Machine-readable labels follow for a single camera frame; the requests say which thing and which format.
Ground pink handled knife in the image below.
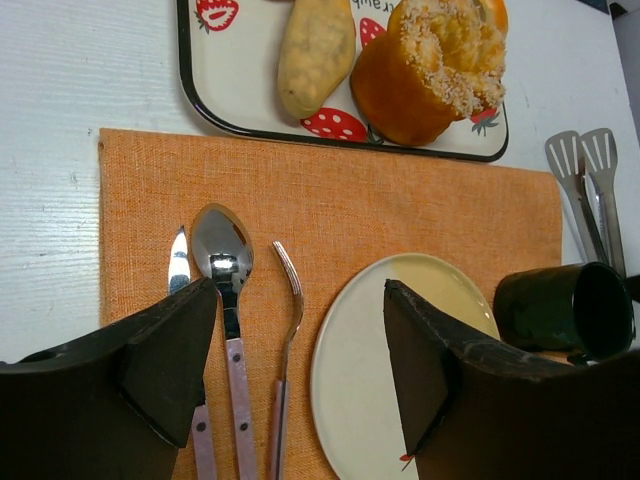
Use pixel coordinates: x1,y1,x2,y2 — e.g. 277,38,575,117
167,226,218,480

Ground dark green mug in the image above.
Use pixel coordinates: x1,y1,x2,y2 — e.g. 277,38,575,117
493,262,635,363

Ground strawberry pattern tray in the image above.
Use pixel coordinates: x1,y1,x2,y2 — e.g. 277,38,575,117
176,1,509,163

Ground orange cloth placemat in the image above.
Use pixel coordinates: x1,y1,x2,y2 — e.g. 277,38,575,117
98,128,563,479

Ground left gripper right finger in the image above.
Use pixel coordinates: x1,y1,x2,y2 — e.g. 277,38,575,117
383,280,639,479

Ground white and yellow plate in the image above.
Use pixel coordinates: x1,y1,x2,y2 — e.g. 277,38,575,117
311,253,499,479

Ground metal serving tongs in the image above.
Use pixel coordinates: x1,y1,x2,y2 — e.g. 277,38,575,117
544,128,626,276

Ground oval beige bread roll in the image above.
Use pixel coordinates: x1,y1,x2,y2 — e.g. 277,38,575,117
277,0,356,119

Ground coconut topped bundt cake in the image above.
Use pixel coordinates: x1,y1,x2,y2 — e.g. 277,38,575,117
350,1,508,147

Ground pink handled spoon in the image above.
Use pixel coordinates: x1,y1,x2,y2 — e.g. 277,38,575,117
191,203,259,479

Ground pink handled fork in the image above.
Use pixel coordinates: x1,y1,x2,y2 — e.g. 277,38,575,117
269,241,305,479

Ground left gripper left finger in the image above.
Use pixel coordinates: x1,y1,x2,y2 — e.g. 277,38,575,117
1,279,217,479

